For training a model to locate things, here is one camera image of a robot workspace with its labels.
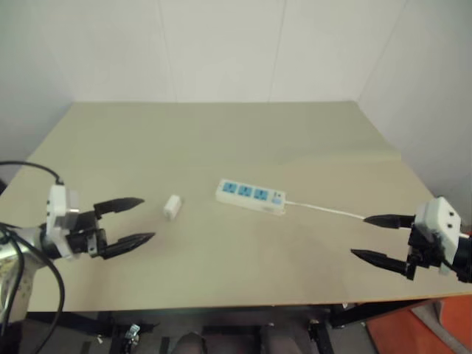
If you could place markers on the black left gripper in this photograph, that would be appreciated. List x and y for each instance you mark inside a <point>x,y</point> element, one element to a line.
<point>83,236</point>

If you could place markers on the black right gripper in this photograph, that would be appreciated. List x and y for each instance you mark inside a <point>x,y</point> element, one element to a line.
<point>424,247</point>

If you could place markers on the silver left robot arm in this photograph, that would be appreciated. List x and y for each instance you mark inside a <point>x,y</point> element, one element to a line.
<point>18,258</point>

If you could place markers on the white plug adapter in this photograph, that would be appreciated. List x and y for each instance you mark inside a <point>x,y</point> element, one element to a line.
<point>172,207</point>

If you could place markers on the white power strip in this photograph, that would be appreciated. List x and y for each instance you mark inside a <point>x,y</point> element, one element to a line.
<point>250,195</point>

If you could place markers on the small silver metal clip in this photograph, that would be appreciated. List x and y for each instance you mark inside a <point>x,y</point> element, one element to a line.
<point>132,331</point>

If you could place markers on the dark rounded shape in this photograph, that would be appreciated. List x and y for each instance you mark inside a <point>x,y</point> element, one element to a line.
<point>190,344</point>

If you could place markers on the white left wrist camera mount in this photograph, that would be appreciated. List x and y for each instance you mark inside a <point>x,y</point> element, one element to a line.
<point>57,206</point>

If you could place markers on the black metal table frame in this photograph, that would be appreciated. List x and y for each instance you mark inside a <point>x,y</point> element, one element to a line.
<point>368,313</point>

